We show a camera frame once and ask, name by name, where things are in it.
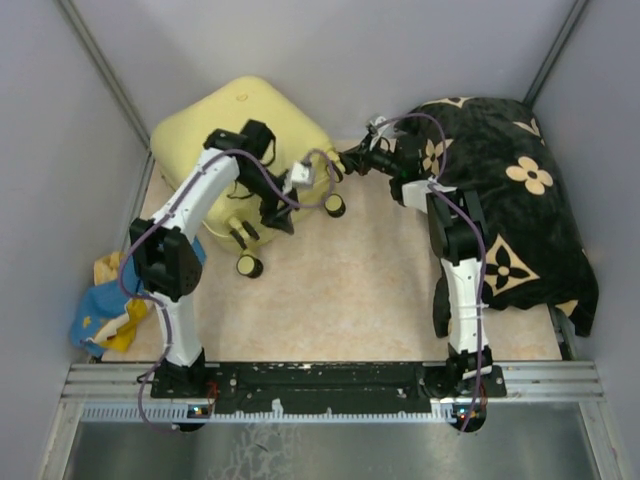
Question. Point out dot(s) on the blue patterned cloth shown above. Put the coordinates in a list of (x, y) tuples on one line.
[(106, 319)]

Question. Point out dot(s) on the black floral blanket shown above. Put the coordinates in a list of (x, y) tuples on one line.
[(535, 253)]

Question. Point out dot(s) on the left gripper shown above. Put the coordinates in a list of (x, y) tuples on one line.
[(279, 217)]

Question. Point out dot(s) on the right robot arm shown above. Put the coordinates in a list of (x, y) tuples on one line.
[(457, 231)]

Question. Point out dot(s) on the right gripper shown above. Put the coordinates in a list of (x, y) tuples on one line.
[(359, 158)]

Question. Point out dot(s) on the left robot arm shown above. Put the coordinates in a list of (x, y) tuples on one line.
[(162, 246)]

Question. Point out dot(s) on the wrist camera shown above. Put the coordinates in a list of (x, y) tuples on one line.
[(376, 128), (301, 175)]

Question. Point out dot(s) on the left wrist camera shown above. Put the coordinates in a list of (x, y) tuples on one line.
[(301, 175)]

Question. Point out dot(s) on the pale yellow suitcase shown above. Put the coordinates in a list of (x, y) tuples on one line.
[(288, 164)]

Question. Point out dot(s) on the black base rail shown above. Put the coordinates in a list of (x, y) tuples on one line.
[(356, 388)]

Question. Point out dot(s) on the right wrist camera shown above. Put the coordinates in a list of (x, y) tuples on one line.
[(376, 128)]

